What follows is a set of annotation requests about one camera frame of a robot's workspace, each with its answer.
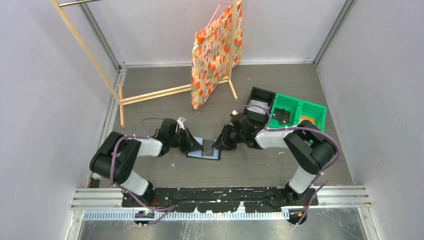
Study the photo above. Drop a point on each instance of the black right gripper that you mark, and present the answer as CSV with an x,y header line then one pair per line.
x,y
223,141

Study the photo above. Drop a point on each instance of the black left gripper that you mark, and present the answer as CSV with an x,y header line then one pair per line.
x,y
190,143

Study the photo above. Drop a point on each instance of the black card holder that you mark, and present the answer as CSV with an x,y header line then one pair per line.
x,y
198,153

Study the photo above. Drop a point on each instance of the dark credit card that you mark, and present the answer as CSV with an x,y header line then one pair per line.
x,y
208,149
281,115

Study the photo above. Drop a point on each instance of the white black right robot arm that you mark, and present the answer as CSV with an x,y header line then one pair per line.
x,y
313,149

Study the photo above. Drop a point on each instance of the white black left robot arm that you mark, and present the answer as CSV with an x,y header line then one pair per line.
x,y
116,156

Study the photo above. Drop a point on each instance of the white card in black bin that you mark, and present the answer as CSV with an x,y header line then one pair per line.
x,y
257,106

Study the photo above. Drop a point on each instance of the yellow cards in green bin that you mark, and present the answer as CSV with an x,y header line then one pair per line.
x,y
308,118

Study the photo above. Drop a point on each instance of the black storage bin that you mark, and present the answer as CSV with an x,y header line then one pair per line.
x,y
261,95

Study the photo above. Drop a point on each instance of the green double storage bin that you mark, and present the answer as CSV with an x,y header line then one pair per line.
x,y
298,107

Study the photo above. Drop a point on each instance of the floral fabric bag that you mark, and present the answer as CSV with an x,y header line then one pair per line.
x,y
210,51

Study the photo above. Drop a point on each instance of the wooden clothes rack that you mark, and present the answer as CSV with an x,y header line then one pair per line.
x,y
121,69

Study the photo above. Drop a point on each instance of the pink clothes hanger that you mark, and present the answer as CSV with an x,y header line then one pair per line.
x,y
213,17

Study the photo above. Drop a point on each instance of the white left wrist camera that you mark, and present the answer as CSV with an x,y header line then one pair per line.
x,y
180,121

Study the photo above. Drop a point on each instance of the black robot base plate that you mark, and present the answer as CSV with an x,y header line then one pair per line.
x,y
265,199

